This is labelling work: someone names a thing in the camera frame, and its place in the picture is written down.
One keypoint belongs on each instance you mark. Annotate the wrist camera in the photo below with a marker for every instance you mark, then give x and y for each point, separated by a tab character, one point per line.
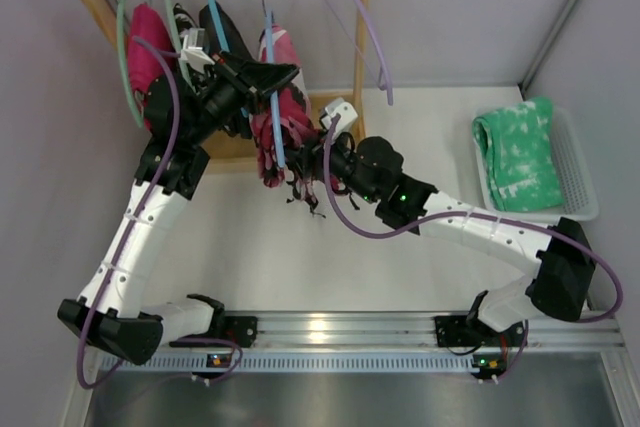
193	50
340	110

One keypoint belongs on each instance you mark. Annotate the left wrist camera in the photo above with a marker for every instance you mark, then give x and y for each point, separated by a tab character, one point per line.
193	50

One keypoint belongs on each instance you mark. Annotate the white plastic basket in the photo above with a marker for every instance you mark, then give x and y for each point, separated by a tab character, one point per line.
580	201

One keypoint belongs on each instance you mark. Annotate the lilac hanger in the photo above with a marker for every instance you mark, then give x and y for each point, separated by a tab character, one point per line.
383	79

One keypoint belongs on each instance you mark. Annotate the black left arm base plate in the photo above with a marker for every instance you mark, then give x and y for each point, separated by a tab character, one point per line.
240	329

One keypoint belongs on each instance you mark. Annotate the white slotted cable duct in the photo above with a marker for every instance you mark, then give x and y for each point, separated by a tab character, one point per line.
333	362

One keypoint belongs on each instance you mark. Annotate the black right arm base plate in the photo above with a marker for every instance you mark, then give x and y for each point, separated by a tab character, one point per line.
456	332

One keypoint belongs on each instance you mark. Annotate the green white towel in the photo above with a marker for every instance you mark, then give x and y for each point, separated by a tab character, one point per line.
515	147

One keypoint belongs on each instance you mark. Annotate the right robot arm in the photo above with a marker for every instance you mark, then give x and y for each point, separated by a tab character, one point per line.
553	260

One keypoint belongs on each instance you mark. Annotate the pink floral trousers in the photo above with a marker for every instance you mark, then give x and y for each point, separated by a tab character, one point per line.
296	125

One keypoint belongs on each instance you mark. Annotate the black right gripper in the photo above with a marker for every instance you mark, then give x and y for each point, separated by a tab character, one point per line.
313	159

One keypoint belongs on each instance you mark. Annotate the black trousers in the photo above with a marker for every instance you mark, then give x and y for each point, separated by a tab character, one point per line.
235	42

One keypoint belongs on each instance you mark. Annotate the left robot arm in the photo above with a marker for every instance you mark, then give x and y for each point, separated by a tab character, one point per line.
109	313

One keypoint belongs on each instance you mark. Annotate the black white patterned garment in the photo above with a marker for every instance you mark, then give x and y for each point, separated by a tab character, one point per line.
183	20

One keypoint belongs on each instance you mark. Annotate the magenta garment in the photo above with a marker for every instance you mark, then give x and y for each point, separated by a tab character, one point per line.
142	66

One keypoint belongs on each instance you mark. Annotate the pale green hanger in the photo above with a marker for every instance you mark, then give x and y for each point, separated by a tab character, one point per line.
175	40

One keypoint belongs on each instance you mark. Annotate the aluminium mounting rail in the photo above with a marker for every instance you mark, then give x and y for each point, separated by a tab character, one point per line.
408	331

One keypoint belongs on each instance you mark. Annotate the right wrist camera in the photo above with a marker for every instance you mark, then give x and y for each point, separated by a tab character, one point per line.
340	110

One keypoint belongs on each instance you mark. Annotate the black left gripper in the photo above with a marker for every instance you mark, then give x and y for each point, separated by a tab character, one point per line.
242	79

